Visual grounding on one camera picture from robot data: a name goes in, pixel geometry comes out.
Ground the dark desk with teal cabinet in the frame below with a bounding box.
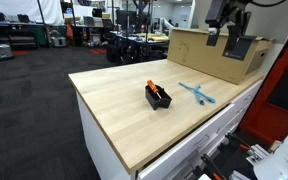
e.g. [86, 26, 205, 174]
[0, 19, 49, 50]

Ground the orange hanging cloth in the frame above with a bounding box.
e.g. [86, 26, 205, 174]
[66, 23, 75, 40]

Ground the white drawer cabinet under table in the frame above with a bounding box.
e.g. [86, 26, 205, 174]
[68, 78, 264, 180]

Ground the red metal cabinet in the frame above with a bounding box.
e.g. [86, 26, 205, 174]
[238, 31, 288, 145]

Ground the orange handled screwdriver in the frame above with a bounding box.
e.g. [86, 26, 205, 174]
[146, 79, 163, 101]

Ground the black equipment cart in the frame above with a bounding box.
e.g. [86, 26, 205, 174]
[105, 30, 169, 66]

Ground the long blue rope piece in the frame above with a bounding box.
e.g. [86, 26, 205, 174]
[178, 81, 217, 104]

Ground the large cardboard box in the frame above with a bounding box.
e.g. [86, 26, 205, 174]
[166, 27, 274, 86]

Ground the black backdrop stand pole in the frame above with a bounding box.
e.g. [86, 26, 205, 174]
[36, 0, 52, 48]

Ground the black plastic bowl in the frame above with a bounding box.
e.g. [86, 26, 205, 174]
[144, 83, 173, 111]

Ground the black orange bar clamp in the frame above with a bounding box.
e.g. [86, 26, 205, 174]
[224, 132, 252, 152]
[193, 153, 227, 180]

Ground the silver metal bracket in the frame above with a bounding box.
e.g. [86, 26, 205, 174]
[245, 143, 271, 166]

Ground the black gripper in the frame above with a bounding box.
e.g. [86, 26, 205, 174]
[205, 0, 252, 53]

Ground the white backdrop curtain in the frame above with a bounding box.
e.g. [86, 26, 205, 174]
[0, 0, 65, 26]

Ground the short blue rope piece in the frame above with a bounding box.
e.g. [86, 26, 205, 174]
[194, 84, 205, 106]

